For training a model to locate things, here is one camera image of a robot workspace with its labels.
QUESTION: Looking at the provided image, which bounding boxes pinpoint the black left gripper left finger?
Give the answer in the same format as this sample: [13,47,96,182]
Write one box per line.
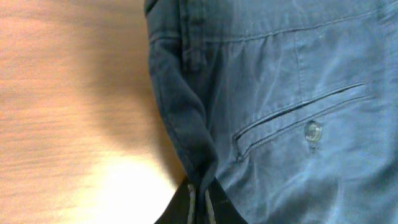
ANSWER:
[155,178,198,224]

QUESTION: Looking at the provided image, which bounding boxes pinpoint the dark teal blue shorts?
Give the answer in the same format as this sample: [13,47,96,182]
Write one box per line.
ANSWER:
[144,0,397,223]

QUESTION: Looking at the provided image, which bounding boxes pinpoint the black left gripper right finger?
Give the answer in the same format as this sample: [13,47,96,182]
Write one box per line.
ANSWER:
[204,179,248,224]

